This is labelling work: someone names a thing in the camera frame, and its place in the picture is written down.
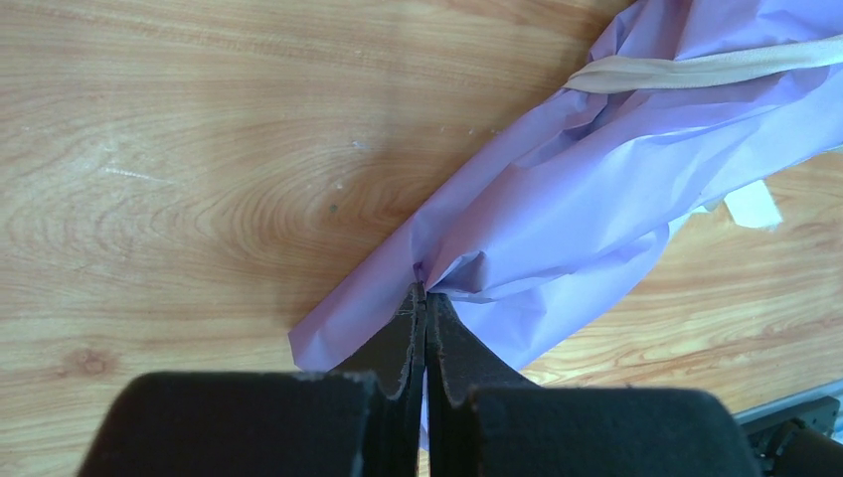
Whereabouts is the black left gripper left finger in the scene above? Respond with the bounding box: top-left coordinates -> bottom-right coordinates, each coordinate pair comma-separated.
80,284 -> 425,476

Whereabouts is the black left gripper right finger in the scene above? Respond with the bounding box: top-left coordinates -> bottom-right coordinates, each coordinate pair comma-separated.
425,293 -> 759,476

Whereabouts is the purple wrapping paper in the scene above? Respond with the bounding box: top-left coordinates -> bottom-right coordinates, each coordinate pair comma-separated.
287,0 -> 843,374

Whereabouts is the cream printed ribbon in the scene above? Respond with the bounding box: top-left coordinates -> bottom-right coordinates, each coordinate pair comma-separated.
564,35 -> 842,94

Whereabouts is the white inner tissue paper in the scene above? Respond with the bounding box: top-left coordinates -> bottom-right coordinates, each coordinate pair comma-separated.
669,180 -> 783,237

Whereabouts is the aluminium table frame rail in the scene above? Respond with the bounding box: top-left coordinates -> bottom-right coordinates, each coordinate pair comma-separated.
736,380 -> 842,477

